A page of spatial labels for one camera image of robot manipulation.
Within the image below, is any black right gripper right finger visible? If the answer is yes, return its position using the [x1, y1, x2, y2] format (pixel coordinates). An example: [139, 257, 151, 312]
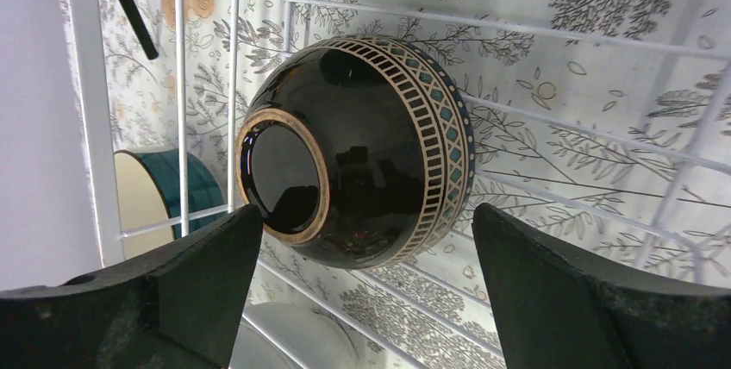
[472, 203, 730, 368]

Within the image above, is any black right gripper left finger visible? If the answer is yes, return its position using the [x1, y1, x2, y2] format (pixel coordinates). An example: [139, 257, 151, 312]
[1, 205, 263, 368]

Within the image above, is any teal bowl white interior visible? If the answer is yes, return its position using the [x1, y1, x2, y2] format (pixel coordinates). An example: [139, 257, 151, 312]
[114, 147, 226, 260]

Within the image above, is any dark brown patterned bowl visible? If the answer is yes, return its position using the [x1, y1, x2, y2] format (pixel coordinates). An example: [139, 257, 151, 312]
[236, 34, 476, 270]

